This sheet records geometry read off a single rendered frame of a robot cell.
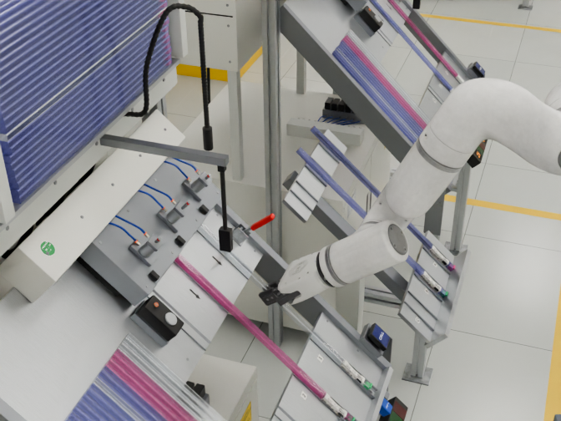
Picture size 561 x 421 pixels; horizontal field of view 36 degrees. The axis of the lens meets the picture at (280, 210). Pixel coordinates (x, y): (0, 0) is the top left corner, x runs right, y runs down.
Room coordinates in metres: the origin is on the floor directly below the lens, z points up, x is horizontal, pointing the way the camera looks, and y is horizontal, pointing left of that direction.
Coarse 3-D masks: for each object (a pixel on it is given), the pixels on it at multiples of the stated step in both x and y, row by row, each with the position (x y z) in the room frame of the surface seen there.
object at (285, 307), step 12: (204, 228) 1.42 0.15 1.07; (216, 240) 1.42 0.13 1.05; (228, 252) 1.40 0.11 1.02; (240, 264) 1.40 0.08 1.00; (252, 276) 1.39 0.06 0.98; (264, 288) 1.38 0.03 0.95; (288, 312) 1.36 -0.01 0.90; (300, 324) 1.35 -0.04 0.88; (312, 336) 1.34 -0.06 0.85; (324, 348) 1.34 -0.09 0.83; (336, 360) 1.33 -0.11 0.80
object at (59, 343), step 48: (192, 240) 1.39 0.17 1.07; (96, 288) 1.17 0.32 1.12; (192, 288) 1.29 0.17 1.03; (240, 288) 1.35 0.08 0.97; (0, 336) 1.00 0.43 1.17; (48, 336) 1.04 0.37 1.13; (96, 336) 1.09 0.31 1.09; (144, 336) 1.14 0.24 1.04; (192, 336) 1.19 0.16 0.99; (0, 384) 0.93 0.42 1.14; (48, 384) 0.97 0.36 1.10
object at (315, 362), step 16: (320, 320) 1.40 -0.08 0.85; (336, 336) 1.39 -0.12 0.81; (304, 352) 1.30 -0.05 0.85; (320, 352) 1.33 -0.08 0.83; (352, 352) 1.38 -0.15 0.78; (304, 368) 1.27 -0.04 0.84; (320, 368) 1.29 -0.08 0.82; (336, 368) 1.31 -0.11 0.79; (368, 368) 1.36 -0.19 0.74; (288, 384) 1.21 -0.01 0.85; (304, 384) 1.23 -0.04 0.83; (320, 384) 1.25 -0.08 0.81; (336, 384) 1.28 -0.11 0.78; (352, 384) 1.30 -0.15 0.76; (288, 400) 1.18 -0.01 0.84; (304, 400) 1.20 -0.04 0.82; (320, 400) 1.22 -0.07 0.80; (336, 400) 1.24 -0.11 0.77; (352, 400) 1.26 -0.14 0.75; (368, 400) 1.29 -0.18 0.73; (272, 416) 1.13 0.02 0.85; (288, 416) 1.15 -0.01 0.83; (304, 416) 1.17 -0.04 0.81; (320, 416) 1.19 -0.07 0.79; (336, 416) 1.21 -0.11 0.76; (352, 416) 1.22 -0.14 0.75
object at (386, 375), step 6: (384, 372) 1.37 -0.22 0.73; (390, 372) 1.36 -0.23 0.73; (384, 378) 1.34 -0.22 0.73; (390, 378) 1.34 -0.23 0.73; (378, 384) 1.33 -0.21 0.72; (384, 384) 1.32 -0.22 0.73; (378, 390) 1.31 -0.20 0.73; (384, 390) 1.31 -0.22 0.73; (378, 396) 1.29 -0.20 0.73; (372, 402) 1.28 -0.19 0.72; (378, 402) 1.27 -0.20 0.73; (372, 408) 1.26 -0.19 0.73; (378, 408) 1.26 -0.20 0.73; (372, 414) 1.24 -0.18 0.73; (366, 420) 1.23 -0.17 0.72; (372, 420) 1.22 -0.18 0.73
